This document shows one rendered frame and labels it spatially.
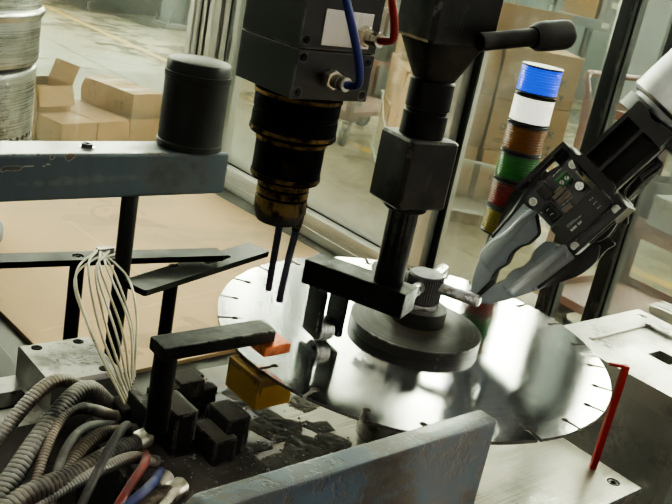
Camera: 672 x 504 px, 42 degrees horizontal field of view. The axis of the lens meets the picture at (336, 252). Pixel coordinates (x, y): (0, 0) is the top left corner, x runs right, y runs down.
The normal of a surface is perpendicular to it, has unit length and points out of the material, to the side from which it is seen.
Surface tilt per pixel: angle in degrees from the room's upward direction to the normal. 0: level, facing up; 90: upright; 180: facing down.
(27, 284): 0
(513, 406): 0
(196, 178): 90
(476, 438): 90
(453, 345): 5
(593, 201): 78
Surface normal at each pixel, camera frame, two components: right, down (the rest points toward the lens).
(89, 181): 0.62, 0.37
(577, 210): -0.40, 0.02
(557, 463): 0.18, -0.93
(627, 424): -0.76, 0.07
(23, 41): 0.96, 0.25
